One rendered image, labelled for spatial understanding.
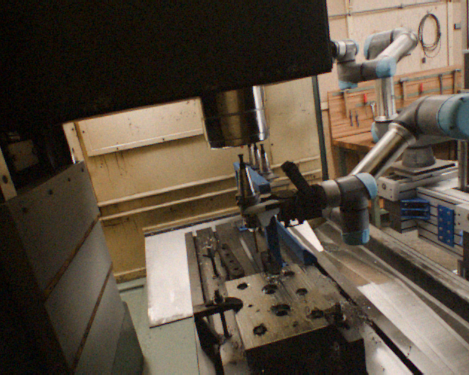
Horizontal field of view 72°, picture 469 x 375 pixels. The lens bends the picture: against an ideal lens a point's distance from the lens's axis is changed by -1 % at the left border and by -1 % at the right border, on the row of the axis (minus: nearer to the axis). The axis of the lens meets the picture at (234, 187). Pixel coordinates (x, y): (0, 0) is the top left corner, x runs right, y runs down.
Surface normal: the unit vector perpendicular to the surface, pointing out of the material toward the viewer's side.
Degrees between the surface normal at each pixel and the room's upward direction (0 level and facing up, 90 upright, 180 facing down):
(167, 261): 24
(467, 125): 87
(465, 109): 88
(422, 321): 8
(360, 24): 90
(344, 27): 90
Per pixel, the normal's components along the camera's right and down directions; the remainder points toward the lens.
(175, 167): 0.18, 0.23
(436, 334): -0.15, -0.91
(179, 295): -0.09, -0.77
